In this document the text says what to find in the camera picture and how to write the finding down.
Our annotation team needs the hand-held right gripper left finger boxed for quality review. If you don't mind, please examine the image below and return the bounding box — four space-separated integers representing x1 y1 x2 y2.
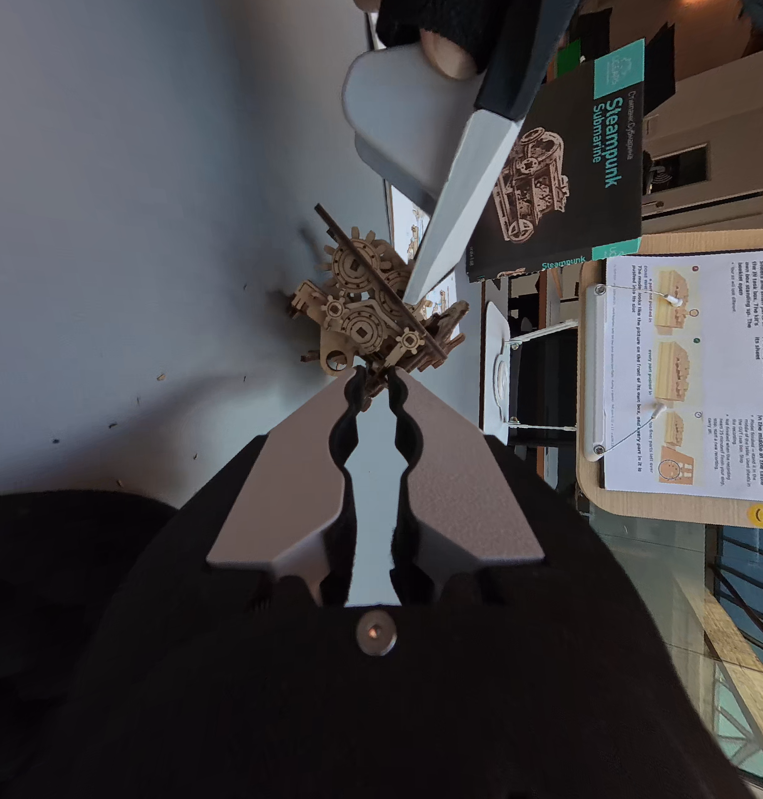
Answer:
206 367 369 606

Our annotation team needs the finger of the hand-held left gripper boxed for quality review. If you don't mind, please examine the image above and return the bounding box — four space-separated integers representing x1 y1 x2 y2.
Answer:
402 108 526 305

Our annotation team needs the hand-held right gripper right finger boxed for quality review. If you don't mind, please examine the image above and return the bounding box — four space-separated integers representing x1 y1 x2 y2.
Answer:
384 367 545 605

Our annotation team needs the wooden gear model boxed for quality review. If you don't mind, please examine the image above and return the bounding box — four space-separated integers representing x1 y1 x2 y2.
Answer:
287 203 471 395

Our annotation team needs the black model kit box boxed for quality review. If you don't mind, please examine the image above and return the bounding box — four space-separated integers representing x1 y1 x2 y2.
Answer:
466 37 646 283

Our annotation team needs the person's left hand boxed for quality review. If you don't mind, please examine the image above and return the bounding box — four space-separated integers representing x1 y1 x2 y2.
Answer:
421 28 479 80

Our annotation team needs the white instruction booklet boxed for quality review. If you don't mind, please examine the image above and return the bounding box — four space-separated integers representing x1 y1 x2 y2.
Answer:
384 181 463 319

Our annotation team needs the white desk stand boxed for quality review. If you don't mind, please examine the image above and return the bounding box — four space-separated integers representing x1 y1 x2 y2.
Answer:
480 284 608 463

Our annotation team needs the wooden clipboard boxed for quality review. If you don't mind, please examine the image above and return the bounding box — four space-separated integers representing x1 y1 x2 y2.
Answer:
576 231 763 530

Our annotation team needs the dark cloth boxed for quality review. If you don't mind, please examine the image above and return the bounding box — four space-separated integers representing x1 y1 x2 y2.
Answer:
0 492 178 799

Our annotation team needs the printed paper sheet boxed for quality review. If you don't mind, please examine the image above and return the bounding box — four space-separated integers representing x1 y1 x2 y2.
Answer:
603 250 763 502

